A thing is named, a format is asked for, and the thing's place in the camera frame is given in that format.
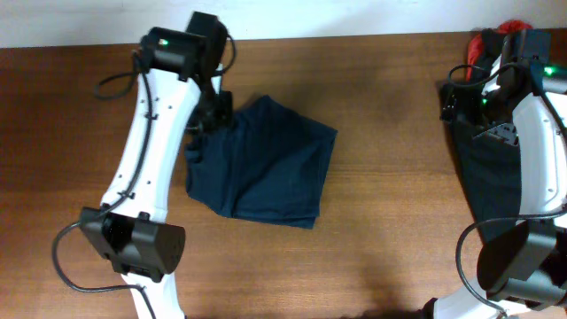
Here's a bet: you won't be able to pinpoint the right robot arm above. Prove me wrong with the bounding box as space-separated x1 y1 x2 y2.
419 29 566 318

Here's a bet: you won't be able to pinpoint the dark navy garment pile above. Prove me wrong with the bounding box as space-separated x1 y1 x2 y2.
446 121 521 243

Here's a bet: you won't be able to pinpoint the red garment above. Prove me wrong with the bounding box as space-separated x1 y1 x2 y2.
466 19 533 84

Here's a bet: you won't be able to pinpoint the navy blue shorts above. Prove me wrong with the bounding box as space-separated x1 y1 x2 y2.
184 96 338 230

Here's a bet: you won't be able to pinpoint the black garment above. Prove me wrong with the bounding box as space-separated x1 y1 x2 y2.
479 28 507 63

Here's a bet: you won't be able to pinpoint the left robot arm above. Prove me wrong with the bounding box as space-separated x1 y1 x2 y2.
79 12 233 318

